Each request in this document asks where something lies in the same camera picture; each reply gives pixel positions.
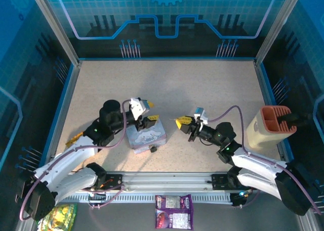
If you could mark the black tool in holder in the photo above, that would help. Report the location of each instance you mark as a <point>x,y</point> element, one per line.
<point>296,119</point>

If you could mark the cream holder with orange top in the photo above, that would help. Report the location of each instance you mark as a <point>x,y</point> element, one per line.
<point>260,132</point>

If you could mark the aluminium frame post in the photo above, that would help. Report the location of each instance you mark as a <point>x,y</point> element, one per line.
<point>277,26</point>
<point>55,26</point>

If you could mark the small black padlock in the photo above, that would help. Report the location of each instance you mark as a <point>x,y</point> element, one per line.
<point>153,148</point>

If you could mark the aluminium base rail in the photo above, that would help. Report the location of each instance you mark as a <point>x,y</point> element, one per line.
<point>167,180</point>

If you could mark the purple snack bag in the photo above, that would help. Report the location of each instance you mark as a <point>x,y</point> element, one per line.
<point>174,212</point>

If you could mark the green yellow snack bag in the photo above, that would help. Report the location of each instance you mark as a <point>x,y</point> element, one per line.
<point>60,217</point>

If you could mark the yellow foil wrapper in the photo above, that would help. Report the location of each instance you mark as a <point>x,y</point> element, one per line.
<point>73,139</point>

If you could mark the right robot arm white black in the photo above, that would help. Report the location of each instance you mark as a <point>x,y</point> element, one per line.
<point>258,162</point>

